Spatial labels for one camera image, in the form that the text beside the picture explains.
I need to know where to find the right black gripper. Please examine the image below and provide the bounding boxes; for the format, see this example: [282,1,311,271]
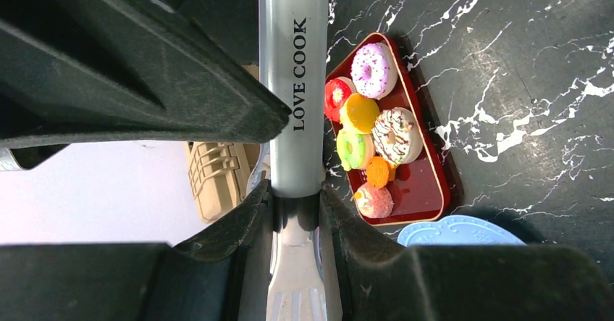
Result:
[1,0,290,171]

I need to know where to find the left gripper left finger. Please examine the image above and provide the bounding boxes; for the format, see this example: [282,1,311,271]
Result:
[1,180,272,320]

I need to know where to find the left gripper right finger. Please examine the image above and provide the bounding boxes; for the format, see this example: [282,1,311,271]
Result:
[320,186,613,320]

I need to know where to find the blue three-tier cake stand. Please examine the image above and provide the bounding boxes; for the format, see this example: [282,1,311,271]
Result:
[397,214,525,247]

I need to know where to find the red rectangular tray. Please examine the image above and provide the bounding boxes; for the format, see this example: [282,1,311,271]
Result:
[325,32,453,227]

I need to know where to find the purple glazed donut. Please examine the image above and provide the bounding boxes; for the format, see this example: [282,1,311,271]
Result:
[350,42,398,100]

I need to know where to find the silver metal tongs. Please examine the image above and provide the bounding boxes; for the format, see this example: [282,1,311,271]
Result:
[258,0,332,320]

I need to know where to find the pink sugared cake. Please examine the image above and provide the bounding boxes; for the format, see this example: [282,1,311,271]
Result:
[352,183,394,219]

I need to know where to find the tan plastic toolbox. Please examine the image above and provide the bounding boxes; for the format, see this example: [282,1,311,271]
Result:
[185,141,260,224]

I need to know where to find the orange cookie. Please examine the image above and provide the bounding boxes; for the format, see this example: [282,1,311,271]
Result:
[365,156,396,188]

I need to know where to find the green glazed donut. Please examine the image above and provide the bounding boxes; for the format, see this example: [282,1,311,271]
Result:
[336,129,376,171]

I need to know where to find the yellow cake slice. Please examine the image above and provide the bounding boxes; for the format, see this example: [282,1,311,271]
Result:
[340,93,380,134]

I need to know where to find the red glazed donut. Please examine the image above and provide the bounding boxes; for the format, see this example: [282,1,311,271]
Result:
[324,76,356,122]

